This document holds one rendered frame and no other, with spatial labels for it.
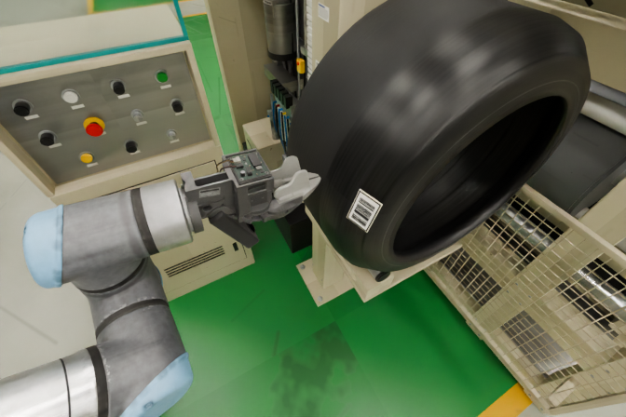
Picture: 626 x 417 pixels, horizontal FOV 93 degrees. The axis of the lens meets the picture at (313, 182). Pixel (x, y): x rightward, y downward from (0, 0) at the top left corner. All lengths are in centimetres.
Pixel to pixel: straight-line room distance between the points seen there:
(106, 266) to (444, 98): 46
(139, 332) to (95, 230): 14
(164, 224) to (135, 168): 79
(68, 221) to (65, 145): 76
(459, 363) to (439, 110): 149
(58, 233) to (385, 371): 147
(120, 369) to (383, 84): 47
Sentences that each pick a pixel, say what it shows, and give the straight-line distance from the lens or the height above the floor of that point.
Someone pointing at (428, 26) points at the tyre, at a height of 145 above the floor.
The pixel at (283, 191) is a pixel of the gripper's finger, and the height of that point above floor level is 127.
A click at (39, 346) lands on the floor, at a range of 213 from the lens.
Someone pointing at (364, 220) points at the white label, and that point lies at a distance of 45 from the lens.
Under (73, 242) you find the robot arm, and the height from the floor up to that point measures 133.
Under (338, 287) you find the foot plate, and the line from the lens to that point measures 175.
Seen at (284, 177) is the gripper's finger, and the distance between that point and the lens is 49.
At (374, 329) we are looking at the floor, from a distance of 171.
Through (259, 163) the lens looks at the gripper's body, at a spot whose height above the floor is 132.
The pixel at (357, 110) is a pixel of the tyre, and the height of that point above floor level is 136.
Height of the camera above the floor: 161
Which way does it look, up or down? 47 degrees down
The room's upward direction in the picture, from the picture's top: straight up
